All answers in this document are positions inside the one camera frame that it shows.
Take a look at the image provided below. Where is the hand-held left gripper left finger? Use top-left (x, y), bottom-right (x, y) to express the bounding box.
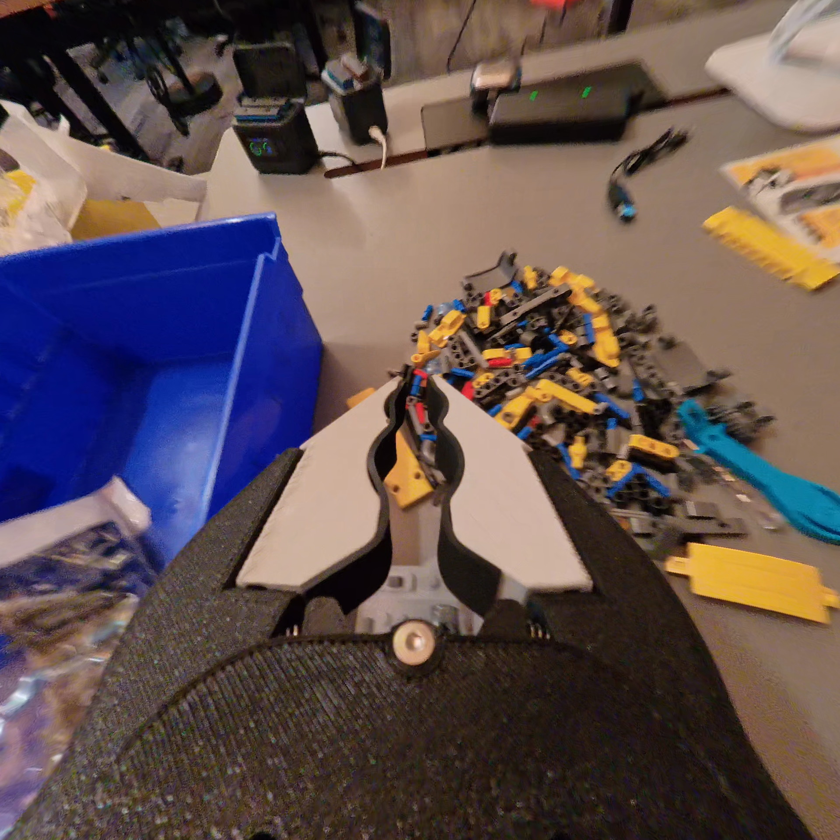
top-left (235, 377), bottom-right (404, 616)

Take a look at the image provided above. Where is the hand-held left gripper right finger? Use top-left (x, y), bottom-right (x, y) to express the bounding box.
top-left (423, 374), bottom-right (595, 619)

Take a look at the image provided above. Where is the pile of small building bricks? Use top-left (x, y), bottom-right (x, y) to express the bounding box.
top-left (344, 249), bottom-right (788, 559)

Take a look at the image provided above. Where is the blue plastic bin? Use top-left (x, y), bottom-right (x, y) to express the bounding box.
top-left (0, 211), bottom-right (324, 572)

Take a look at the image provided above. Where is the teal plastic brick tool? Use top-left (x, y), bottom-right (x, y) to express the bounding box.
top-left (676, 399), bottom-right (840, 546)

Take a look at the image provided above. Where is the yellow plastic panel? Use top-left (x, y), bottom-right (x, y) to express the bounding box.
top-left (702, 205), bottom-right (840, 291)
top-left (664, 541), bottom-right (840, 624)

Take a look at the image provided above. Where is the clear plastic parts bag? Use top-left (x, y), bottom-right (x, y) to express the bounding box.
top-left (0, 476), bottom-right (165, 821)

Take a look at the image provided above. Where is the yellow box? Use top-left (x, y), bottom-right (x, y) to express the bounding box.
top-left (71, 199), bottom-right (161, 240)

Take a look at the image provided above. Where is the black battery charger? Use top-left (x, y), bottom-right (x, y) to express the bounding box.
top-left (322, 56), bottom-right (389, 147)
top-left (231, 95), bottom-right (320, 175)

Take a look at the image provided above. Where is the white plastic bag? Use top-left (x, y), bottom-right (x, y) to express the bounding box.
top-left (0, 98), bottom-right (207, 257)

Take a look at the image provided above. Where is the black power adapter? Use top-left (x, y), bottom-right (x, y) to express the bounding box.
top-left (489, 62), bottom-right (647, 145)

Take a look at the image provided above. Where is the printed instruction booklet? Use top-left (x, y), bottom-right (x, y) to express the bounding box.
top-left (718, 134), bottom-right (840, 263)

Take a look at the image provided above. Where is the small grey device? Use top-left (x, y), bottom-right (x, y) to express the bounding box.
top-left (469, 58), bottom-right (522, 112)

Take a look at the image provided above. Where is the white lamp base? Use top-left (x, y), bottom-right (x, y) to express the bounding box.
top-left (705, 0), bottom-right (840, 132)

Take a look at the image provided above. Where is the black USB cable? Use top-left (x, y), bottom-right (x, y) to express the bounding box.
top-left (607, 126), bottom-right (690, 224)

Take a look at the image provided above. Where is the black metal frame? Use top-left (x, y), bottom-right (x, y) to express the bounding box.
top-left (0, 0), bottom-right (231, 161)

